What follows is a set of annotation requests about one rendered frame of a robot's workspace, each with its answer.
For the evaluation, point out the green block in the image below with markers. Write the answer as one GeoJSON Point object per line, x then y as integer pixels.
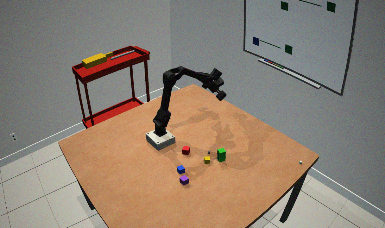
{"type": "Point", "coordinates": [221, 159]}
{"type": "Point", "coordinates": [221, 152]}

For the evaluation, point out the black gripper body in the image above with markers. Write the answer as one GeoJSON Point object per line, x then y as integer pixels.
{"type": "Point", "coordinates": [221, 94]}

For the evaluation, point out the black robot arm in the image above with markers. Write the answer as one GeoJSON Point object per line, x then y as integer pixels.
{"type": "Point", "coordinates": [169, 79]}

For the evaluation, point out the red block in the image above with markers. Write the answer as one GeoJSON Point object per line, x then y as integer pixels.
{"type": "Point", "coordinates": [185, 150]}

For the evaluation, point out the yellow cube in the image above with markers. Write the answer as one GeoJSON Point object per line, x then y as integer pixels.
{"type": "Point", "coordinates": [207, 160]}

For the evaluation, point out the purple block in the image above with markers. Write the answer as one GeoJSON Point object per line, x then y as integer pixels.
{"type": "Point", "coordinates": [184, 180]}

